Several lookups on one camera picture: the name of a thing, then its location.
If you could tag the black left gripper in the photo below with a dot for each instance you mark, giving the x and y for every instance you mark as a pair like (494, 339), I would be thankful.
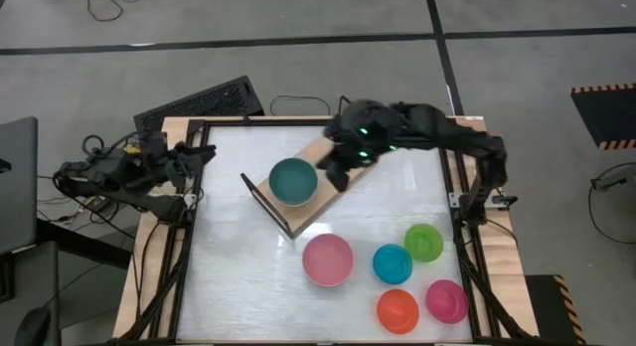
(181, 164)

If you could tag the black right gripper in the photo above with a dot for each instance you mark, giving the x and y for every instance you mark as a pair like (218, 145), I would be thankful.
(363, 132)

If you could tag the large pink bowl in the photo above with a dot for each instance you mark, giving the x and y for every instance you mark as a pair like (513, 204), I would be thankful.
(328, 260)

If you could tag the small cyan bowl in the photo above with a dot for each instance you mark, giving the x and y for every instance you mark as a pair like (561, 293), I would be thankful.
(392, 264)

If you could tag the small green bowl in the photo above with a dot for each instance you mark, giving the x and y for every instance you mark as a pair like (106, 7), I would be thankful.
(423, 242)

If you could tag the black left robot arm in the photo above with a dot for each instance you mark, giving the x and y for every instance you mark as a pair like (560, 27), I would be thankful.
(99, 174)

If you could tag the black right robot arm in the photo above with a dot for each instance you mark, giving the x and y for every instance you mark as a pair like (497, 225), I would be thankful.
(462, 137)

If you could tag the black keyboard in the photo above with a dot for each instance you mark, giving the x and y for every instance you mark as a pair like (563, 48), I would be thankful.
(199, 107)

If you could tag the small orange-red bowl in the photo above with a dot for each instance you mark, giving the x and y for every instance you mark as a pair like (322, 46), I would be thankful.
(397, 311)

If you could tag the small magenta bowl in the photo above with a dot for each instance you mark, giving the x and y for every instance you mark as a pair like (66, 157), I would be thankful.
(447, 301)

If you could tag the grey monitor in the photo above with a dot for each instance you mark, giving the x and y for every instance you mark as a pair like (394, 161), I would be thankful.
(17, 187)

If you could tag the dark side desk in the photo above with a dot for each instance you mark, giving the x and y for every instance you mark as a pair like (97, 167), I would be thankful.
(30, 276)

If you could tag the black computer mouse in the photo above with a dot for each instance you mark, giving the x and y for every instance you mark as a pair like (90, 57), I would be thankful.
(34, 328)

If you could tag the black hazard-striped mat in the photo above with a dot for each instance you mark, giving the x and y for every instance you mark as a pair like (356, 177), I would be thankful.
(606, 115)
(546, 311)

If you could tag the wooden shelf with black frame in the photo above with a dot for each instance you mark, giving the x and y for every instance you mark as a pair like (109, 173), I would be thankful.
(308, 214)

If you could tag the black metal table frame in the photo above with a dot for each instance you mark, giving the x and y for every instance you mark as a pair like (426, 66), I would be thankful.
(273, 122)

